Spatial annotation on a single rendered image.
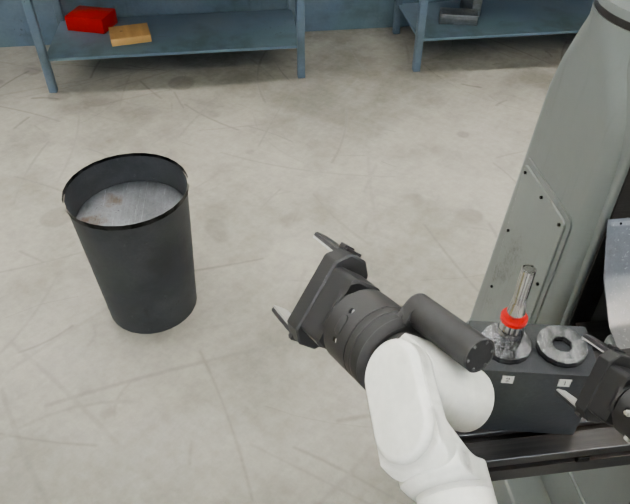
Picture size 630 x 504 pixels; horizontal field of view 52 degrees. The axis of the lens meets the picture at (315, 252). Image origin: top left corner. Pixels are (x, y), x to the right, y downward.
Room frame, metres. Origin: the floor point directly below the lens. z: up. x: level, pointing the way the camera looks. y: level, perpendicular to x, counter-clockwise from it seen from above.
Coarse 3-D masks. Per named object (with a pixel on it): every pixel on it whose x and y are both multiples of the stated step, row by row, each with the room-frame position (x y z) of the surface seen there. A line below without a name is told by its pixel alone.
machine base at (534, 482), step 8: (504, 480) 1.02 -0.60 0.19; (512, 480) 1.02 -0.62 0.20; (520, 480) 1.02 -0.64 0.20; (528, 480) 1.02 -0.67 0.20; (536, 480) 1.02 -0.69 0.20; (496, 488) 1.02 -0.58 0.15; (504, 488) 1.00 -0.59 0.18; (512, 488) 0.99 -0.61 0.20; (520, 488) 0.99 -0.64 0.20; (528, 488) 0.99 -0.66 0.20; (536, 488) 0.99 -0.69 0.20; (544, 488) 0.99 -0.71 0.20; (496, 496) 0.99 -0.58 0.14; (504, 496) 0.98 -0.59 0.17; (512, 496) 0.96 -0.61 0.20; (520, 496) 0.96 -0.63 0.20; (528, 496) 0.96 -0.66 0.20; (536, 496) 0.96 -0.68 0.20; (544, 496) 0.96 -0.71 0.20
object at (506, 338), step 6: (498, 324) 0.77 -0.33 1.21; (498, 330) 0.76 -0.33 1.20; (504, 330) 0.75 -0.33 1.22; (510, 330) 0.74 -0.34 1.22; (516, 330) 0.74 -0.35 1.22; (522, 330) 0.74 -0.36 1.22; (498, 336) 0.76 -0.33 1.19; (504, 336) 0.75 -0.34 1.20; (510, 336) 0.74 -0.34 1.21; (516, 336) 0.74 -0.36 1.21; (522, 336) 0.75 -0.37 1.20; (498, 342) 0.75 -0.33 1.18; (504, 342) 0.74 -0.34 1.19; (510, 342) 0.74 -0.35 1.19; (516, 342) 0.74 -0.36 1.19; (504, 348) 0.74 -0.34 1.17; (510, 348) 0.74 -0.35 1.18; (516, 348) 0.74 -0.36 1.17
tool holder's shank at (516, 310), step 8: (528, 264) 0.77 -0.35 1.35; (520, 272) 0.76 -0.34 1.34; (528, 272) 0.76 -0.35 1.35; (520, 280) 0.76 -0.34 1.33; (528, 280) 0.75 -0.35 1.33; (520, 288) 0.76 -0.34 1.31; (528, 288) 0.75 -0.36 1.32; (520, 296) 0.75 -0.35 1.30; (512, 304) 0.76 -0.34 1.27; (520, 304) 0.75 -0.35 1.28; (512, 312) 0.75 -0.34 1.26; (520, 312) 0.75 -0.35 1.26
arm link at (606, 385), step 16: (608, 352) 0.65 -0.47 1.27; (624, 352) 0.66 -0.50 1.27; (608, 368) 0.62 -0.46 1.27; (624, 368) 0.62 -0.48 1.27; (592, 384) 0.62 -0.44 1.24; (608, 384) 0.60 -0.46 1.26; (624, 384) 0.59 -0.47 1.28; (592, 400) 0.60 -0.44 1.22; (608, 400) 0.58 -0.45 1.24; (624, 400) 0.56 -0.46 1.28; (592, 416) 0.59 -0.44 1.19; (608, 416) 0.56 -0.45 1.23; (624, 416) 0.54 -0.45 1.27; (624, 432) 0.52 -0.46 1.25
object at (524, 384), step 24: (528, 336) 0.77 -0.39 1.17; (552, 336) 0.77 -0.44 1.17; (576, 336) 0.77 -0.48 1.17; (504, 360) 0.72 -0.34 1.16; (528, 360) 0.73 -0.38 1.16; (552, 360) 0.72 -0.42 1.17; (576, 360) 0.72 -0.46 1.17; (504, 384) 0.70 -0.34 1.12; (528, 384) 0.70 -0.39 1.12; (552, 384) 0.70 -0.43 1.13; (576, 384) 0.69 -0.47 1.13; (504, 408) 0.70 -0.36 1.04; (528, 408) 0.70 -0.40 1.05; (552, 408) 0.70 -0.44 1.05; (552, 432) 0.69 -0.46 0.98
